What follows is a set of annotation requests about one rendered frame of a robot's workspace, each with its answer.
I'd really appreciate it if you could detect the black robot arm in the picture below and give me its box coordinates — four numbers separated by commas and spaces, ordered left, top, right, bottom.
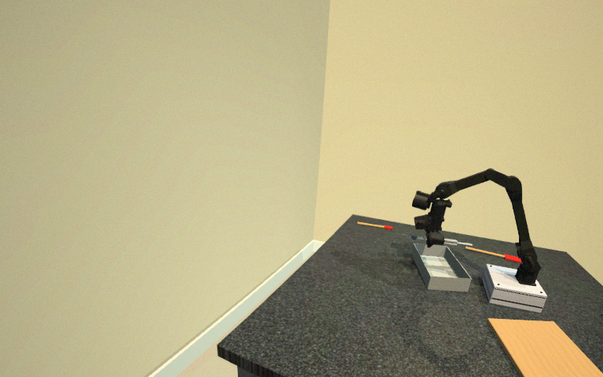
412, 168, 541, 286

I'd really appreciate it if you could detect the light wooden board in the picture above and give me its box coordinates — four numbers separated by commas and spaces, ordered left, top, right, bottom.
487, 318, 603, 377

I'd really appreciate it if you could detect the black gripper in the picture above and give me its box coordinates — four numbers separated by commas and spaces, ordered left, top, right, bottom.
425, 213, 444, 248

